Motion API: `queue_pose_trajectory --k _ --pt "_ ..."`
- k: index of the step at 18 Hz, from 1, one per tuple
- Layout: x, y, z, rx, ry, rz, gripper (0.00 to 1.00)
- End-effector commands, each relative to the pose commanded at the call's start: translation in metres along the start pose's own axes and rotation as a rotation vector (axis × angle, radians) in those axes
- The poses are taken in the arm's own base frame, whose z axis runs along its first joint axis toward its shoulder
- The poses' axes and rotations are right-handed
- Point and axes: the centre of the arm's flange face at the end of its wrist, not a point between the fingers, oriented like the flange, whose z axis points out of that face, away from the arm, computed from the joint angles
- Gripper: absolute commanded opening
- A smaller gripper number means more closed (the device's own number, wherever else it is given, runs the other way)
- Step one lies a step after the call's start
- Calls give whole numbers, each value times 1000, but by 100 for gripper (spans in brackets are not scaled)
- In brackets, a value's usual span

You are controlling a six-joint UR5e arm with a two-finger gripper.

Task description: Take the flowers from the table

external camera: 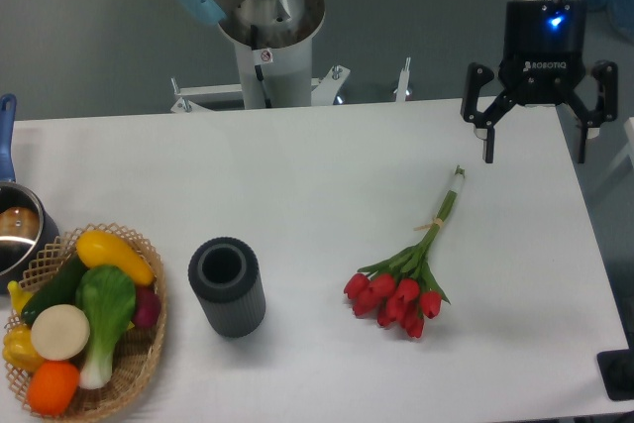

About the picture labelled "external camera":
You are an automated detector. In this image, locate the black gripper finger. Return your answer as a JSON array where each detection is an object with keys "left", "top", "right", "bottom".
[
  {"left": 559, "top": 59, "right": 618, "bottom": 163},
  {"left": 461, "top": 62, "right": 516, "bottom": 163}
]

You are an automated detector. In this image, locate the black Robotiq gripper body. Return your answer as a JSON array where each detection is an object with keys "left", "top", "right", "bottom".
[{"left": 498, "top": 0, "right": 587, "bottom": 106}]

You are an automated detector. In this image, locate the red tulip bouquet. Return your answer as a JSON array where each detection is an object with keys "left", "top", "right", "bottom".
[{"left": 343, "top": 165, "right": 466, "bottom": 339}]

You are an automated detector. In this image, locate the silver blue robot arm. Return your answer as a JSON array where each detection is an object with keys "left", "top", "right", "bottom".
[{"left": 177, "top": 0, "right": 618, "bottom": 162}]

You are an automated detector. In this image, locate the black device at table edge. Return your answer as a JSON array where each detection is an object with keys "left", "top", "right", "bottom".
[{"left": 596, "top": 349, "right": 633, "bottom": 401}]

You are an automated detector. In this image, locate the dark grey ribbed vase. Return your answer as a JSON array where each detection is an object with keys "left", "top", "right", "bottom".
[{"left": 188, "top": 237, "right": 266, "bottom": 338}]

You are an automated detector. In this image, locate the dark red radish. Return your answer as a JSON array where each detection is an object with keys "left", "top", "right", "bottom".
[{"left": 131, "top": 287, "right": 161, "bottom": 329}]

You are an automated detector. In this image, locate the yellow squash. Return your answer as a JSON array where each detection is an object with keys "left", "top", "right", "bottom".
[{"left": 75, "top": 230, "right": 155, "bottom": 286}]

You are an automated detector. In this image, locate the green bok choy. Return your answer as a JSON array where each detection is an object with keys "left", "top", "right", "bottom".
[{"left": 75, "top": 264, "right": 136, "bottom": 390}]

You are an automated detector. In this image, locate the woven wicker basket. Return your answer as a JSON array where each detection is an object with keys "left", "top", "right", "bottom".
[{"left": 2, "top": 223, "right": 167, "bottom": 422}]

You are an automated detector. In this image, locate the dark green cucumber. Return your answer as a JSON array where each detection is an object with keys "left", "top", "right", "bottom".
[{"left": 21, "top": 255, "right": 88, "bottom": 326}]

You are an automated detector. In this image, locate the cream round bun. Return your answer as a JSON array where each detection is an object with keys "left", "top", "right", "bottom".
[{"left": 31, "top": 304, "right": 90, "bottom": 361}]

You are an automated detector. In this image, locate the orange fruit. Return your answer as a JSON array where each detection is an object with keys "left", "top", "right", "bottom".
[{"left": 27, "top": 361, "right": 79, "bottom": 417}]

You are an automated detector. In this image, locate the yellow bell pepper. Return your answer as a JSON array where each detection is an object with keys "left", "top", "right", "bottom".
[{"left": 2, "top": 324, "right": 46, "bottom": 372}]

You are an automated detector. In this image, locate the white furniture frame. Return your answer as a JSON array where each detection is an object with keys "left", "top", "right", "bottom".
[{"left": 588, "top": 117, "right": 634, "bottom": 196}]

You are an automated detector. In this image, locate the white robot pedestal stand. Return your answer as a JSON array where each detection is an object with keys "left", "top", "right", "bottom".
[{"left": 170, "top": 37, "right": 351, "bottom": 113}]

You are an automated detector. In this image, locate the blue handled saucepan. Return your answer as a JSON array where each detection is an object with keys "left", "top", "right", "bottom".
[{"left": 1, "top": 93, "right": 58, "bottom": 295}]

